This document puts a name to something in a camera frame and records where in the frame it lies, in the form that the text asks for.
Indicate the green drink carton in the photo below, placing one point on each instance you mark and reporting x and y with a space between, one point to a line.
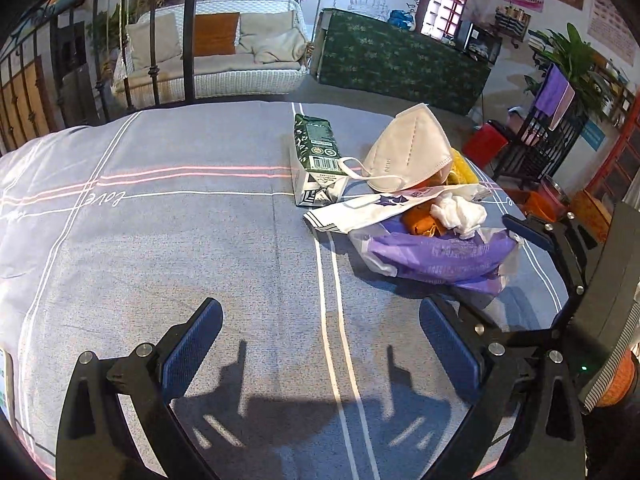
317 140

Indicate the beige cushion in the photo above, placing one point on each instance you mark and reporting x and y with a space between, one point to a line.
280 47
265 27
152 37

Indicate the yellow foam net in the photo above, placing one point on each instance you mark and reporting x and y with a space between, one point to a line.
462 170

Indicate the red box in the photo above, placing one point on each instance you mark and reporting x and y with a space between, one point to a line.
487 145

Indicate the pink enamel basin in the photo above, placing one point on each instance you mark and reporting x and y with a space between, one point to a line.
517 119

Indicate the purple towel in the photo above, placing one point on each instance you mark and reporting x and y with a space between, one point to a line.
550 90

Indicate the wooden cabinet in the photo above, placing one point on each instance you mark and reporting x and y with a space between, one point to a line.
25 105

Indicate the green potted plant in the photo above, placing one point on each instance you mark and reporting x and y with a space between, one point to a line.
575 50

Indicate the blue wall sign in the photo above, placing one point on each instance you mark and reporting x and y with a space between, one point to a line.
593 135

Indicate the pink towel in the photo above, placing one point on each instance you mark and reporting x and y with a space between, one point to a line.
564 107

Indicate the red ladder shelf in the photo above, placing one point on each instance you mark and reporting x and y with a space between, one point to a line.
620 160

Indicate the white paper wrapper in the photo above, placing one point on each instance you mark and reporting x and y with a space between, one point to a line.
360 212

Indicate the crumpled white tissue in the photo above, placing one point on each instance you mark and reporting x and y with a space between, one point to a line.
457 212

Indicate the green patterned counter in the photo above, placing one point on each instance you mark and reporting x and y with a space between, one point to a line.
400 60

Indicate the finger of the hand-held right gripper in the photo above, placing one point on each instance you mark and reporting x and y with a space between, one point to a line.
531 234
525 335

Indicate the blue bag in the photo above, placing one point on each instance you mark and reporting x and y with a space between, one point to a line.
402 20

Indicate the black display case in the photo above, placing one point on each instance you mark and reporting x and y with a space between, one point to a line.
477 42

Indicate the black metal rack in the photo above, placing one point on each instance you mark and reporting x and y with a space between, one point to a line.
545 155

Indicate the black metal bed frame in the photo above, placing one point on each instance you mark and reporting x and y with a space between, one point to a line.
190 35

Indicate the orange bucket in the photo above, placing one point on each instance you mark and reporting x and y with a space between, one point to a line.
542 207

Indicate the white wicker swing sofa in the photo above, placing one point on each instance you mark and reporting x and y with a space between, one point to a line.
240 82

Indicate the metal basin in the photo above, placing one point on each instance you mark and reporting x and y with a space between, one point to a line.
557 187

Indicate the purple plastic bag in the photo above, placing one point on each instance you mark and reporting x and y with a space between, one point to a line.
435 260

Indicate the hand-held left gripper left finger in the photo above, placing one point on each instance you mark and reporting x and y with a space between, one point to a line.
192 350

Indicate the grey striped blanket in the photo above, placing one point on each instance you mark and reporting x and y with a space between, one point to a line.
150 260

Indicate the orange foam net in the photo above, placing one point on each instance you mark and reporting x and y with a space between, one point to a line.
417 217

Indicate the white face mask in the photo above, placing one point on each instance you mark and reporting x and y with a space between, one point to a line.
410 140

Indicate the orange cushion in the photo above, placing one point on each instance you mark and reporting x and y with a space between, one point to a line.
216 34

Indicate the small shelf with jars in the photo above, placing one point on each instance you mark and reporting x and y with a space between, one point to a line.
512 22

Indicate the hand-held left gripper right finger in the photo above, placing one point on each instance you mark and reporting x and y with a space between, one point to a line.
450 355

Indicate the green white packet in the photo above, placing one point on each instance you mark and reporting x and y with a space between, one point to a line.
6 385

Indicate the orange patterned case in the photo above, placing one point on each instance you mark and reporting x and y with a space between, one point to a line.
590 210

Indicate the pale wall poster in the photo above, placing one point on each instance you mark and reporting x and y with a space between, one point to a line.
612 17

